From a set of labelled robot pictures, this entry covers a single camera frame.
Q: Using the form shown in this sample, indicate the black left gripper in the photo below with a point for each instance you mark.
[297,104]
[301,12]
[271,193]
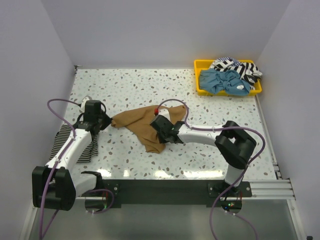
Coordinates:
[107,121]

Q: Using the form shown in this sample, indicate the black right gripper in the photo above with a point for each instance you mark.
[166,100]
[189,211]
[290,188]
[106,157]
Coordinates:
[161,139]

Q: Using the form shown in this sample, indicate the tan tank top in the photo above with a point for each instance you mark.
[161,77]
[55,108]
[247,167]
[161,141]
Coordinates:
[138,122]

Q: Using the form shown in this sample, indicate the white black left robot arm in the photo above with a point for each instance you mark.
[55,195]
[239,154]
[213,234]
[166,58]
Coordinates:
[52,184]

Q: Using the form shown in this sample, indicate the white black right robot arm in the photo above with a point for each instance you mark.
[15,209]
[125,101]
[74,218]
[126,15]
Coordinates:
[235,145]

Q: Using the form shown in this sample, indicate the blue tank top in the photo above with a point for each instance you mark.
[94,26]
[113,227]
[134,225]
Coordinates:
[214,81]

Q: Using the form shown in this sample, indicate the navy white striped tank top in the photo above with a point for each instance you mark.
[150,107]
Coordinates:
[248,71]

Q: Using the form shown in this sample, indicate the yellow plastic bin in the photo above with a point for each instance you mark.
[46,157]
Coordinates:
[204,64]

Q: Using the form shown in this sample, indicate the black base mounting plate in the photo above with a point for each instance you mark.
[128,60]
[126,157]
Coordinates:
[164,191]

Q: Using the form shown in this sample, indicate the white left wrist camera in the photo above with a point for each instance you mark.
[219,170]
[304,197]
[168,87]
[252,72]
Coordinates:
[83,103]

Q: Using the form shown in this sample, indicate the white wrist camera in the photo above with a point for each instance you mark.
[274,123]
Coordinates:
[83,103]
[163,112]

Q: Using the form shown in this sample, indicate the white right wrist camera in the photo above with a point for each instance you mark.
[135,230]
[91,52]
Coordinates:
[163,112]

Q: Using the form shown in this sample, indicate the aluminium frame rail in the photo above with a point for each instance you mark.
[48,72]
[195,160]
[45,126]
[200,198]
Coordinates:
[263,190]

